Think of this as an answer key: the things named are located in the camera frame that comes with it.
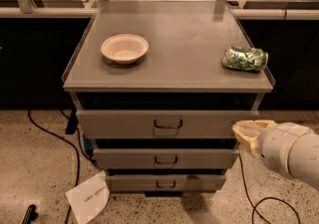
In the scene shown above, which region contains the grey top drawer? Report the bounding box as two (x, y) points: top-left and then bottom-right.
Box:
(77, 111), (258, 139)

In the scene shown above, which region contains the grey drawer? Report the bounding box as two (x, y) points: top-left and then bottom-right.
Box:
(77, 111), (258, 139)
(94, 148), (238, 169)
(106, 174), (226, 192)

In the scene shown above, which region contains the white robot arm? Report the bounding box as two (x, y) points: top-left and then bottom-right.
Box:
(232, 119), (319, 190)

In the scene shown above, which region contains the grey drawer cabinet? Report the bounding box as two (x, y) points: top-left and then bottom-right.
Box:
(61, 0), (276, 198)

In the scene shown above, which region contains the grey bottom drawer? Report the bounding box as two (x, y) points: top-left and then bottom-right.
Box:
(106, 174), (226, 192)

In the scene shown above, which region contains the grey middle drawer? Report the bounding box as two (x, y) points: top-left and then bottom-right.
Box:
(94, 148), (238, 169)

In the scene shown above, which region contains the green crumpled chip bag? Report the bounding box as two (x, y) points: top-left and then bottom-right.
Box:
(222, 46), (268, 72)

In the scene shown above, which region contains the white paper bowl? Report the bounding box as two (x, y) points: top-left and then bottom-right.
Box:
(101, 34), (149, 65)

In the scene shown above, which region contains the white paper sign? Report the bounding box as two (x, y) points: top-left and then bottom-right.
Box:
(66, 171), (110, 224)

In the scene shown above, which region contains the black object floor corner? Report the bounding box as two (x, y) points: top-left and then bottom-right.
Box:
(22, 204), (38, 224)

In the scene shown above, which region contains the black cable right floor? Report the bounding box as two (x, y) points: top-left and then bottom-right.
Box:
(238, 153), (302, 224)

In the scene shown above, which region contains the black cable floor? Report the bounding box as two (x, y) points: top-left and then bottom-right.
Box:
(238, 153), (302, 224)
(27, 108), (82, 224)

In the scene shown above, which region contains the white horizontal rail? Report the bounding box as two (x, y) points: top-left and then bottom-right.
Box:
(0, 7), (319, 21)

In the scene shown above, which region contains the black cable left floor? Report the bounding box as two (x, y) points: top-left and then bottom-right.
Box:
(27, 108), (82, 224)

